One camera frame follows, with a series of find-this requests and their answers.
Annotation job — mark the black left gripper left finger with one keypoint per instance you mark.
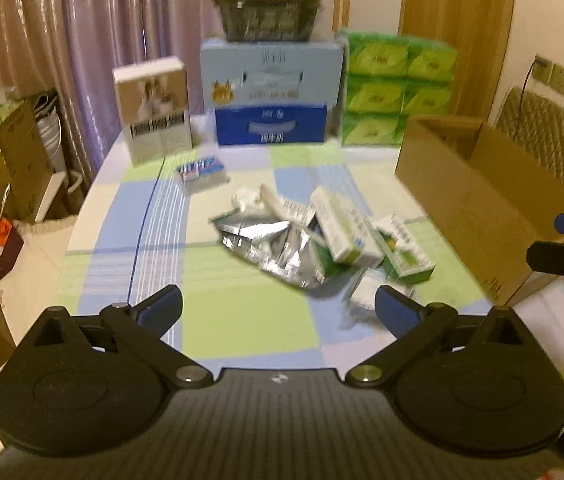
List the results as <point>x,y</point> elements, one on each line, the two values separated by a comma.
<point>139,330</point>

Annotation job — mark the purple curtain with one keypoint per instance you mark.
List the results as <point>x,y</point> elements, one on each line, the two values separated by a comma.
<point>73,46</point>

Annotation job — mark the silver foil pouch green label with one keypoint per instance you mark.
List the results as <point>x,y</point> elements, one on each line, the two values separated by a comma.
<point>294,254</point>

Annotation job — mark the open brown cardboard box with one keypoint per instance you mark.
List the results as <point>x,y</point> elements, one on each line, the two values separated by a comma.
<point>488,197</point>

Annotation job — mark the brown cardboard boxes on floor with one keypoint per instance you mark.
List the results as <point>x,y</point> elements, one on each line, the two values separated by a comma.
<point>25,169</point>

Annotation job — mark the wall power socket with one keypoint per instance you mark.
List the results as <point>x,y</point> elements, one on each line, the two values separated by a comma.
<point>549,74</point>

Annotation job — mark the white plastic spoon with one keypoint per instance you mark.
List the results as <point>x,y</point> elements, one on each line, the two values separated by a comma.
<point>285,207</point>

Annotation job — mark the clear dental floss pick box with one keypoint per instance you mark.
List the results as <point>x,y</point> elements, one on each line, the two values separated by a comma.
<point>201,174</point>

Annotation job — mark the white humidifier product box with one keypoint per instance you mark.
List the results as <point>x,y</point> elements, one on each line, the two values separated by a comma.
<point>153,108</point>

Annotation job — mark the light blue milk carton box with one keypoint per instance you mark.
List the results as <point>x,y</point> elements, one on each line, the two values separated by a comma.
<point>259,73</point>

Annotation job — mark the checked blue green tablecloth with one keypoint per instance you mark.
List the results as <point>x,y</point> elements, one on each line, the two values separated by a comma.
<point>137,232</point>

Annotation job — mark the green tissue pack bundle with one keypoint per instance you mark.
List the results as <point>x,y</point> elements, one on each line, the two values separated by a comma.
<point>388,79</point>

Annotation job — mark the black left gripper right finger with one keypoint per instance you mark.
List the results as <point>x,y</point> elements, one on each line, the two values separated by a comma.
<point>418,330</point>

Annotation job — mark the dark blue milk carton box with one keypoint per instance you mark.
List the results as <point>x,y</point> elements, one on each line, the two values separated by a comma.
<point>271,124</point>

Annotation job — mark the woven beige chair back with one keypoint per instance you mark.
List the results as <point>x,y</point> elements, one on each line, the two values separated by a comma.
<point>537,125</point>

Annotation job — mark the green white spray medicine box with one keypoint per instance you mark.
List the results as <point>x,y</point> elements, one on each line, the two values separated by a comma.
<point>404,261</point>

